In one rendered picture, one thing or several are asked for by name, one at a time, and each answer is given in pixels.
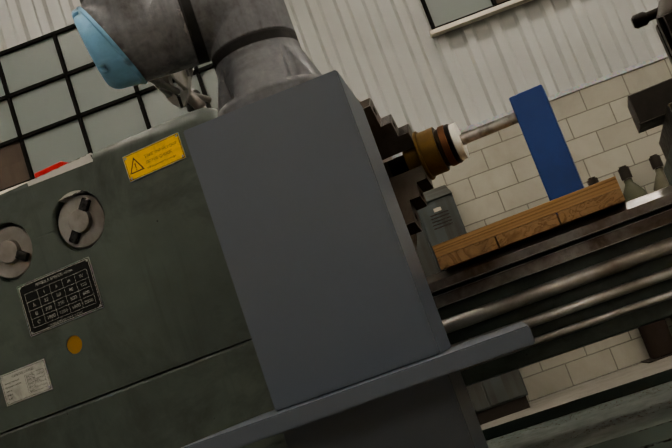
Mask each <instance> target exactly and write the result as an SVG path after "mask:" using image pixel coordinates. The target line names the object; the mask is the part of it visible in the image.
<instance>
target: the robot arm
mask: <svg viewBox="0 0 672 448"><path fill-rule="evenodd" d="M80 3H81V6H82V7H80V6H78V7H76V9H74V10H73V11H72V18H73V20H74V23H75V25H76V27H77V30H78V32H79V34H80V36H81V38H82V40H83V42H84V44H85V46H86V48H87V50H88V52H89V54H90V56H91V58H92V60H93V61H94V63H95V65H96V67H97V69H98V70H99V72H100V74H101V76H102V77H103V79H104V80H105V82H106V83H107V84H108V85H109V86H111V87H112V88H115V89H124V88H127V87H131V86H135V85H138V84H143V85H144V84H147V82H148V81H152V80H155V79H160V80H162V81H164V82H166V83H169V84H171V85H173V86H174V84H173V81H172V77H173V79H174V81H175V82H176V83H177V86H178V87H179V89H180V96H179V95H178V94H174V93H172V92H170V91H168V90H166V89H163V88H161V87H159V86H157V85H155V84H154V86H155V87H156V88H157V89H158V90H159V91H161V92H162V93H163V94H164V96H165V97H166V98H167V99H168V100H169V101H170V102H171V103H172V104H173V105H175V106H177V107H178V108H180V109H181V108H183V107H186V106H187V103H188V100H189V96H190V91H191V84H192V77H193V67H195V66H198V65H201V64H204V63H207V62H211V61H212V63H213V65H214V68H215V71H216V75H217V79H218V117H219V116H222V115H224V114H226V113H229V112H231V111H234V110H236V109H239V108H241V107H244V106H246V105H249V104H251V103H254V102H256V101H259V100H261V99H264V98H266V97H269V96H271V95H274V94H276V93H279V92H281V91H284V90H286V89H289V88H291V87H294V86H296V85H299V84H301V83H303V82H306V81H308V80H311V79H313V78H316V77H318V76H321V75H322V74H321V73H320V71H319V70H318V69H317V68H316V66H315V65H314V64H313V63H312V61H311V60H310V59H309V57H308V56H307V55H306V54H305V52H304V51H303V50H302V48H301V46H300V43H299V41H298V38H297V35H296V32H295V29H294V26H293V24H292V21H291V18H290V15H289V13H288V10H287V7H286V4H285V2H284V0H80Z"/></svg>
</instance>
